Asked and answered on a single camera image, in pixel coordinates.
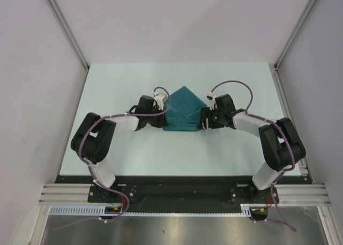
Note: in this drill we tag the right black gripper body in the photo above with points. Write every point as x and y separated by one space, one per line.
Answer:
214 118

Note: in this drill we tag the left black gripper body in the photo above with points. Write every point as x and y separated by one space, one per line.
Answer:
155 121

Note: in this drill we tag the teal cloth napkin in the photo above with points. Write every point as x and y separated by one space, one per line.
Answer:
184 113

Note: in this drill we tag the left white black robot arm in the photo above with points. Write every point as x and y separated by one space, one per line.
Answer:
93 138

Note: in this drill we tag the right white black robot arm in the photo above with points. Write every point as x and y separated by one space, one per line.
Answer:
281 145

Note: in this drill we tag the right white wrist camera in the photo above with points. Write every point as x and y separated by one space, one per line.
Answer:
212 97

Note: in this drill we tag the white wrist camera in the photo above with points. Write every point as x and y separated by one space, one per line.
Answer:
212 97
160 100

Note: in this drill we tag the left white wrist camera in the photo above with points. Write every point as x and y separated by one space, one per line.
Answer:
160 100

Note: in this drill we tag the right aluminium corner post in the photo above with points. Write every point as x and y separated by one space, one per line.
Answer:
309 7

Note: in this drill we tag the aluminium corner post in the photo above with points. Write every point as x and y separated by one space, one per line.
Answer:
65 27
309 7

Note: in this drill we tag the left aluminium corner post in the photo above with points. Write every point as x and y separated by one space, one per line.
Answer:
65 27

